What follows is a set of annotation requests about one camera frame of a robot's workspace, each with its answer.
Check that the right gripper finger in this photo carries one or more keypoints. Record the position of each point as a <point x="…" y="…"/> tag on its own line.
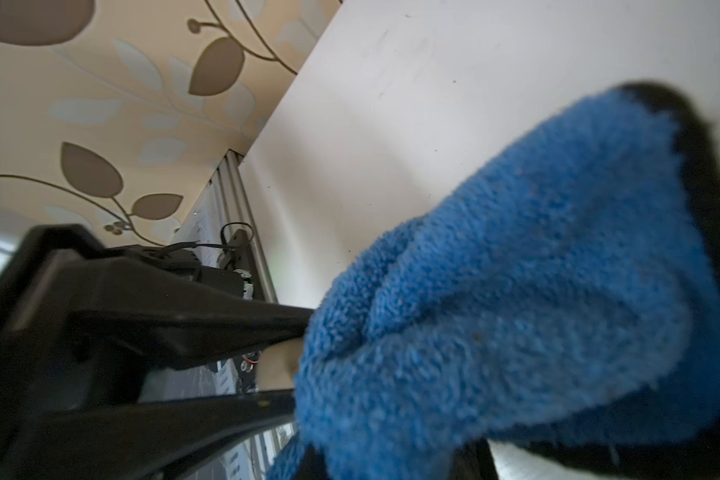
<point x="81" y="328"/>

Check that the blue grey microfiber rag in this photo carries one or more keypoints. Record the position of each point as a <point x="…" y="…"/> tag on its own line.
<point x="564" y="299"/>

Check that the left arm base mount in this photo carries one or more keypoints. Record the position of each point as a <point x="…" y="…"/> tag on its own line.
<point x="226" y="265"/>

